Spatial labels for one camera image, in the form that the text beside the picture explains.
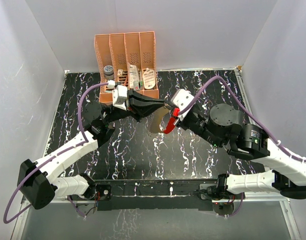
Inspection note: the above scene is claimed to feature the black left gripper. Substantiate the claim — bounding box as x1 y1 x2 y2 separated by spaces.
103 87 164 124

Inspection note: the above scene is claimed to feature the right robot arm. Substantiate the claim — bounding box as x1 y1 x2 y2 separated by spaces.
178 103 306 200

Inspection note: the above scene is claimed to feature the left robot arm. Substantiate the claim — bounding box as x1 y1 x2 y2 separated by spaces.
17 89 165 210

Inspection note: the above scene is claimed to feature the white product packet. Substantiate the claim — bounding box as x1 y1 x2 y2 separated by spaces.
128 64 140 91

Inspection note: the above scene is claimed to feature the oval white blister pack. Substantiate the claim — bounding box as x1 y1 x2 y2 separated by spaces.
142 68 156 90

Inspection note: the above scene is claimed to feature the small white card box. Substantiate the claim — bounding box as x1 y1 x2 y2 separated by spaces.
117 69 123 77

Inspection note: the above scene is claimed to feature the orange plastic desk organizer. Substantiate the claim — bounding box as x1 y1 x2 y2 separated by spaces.
94 31 159 99

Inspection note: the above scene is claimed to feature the grey round tin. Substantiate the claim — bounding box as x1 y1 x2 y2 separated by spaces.
103 65 114 81

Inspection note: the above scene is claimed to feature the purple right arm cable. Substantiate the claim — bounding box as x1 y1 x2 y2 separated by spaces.
179 76 306 218

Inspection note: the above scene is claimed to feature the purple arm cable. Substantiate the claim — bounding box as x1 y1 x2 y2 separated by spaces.
179 76 306 218
3 81 111 224

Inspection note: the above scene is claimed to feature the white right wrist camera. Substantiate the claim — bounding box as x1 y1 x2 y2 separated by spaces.
171 89 194 112

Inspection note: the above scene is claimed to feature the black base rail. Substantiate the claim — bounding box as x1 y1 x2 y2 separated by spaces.
67 178 243 213

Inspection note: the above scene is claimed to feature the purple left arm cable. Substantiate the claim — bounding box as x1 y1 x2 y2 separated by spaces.
3 81 111 224

